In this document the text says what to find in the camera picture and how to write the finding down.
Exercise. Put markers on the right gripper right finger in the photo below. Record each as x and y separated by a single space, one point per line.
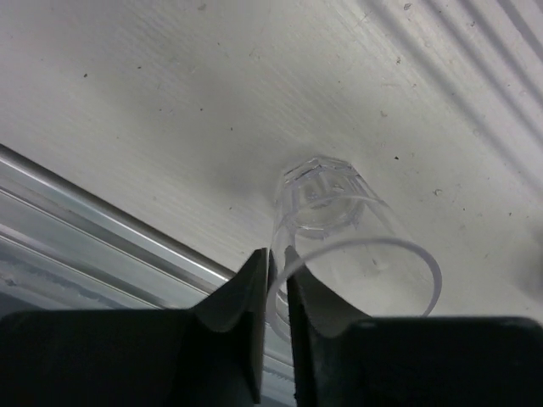
343 357

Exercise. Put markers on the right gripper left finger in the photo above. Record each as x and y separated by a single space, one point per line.
207 355

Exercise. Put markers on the clear glass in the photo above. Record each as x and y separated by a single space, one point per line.
331 222

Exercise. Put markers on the aluminium mounting rail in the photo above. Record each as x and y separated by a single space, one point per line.
63 248

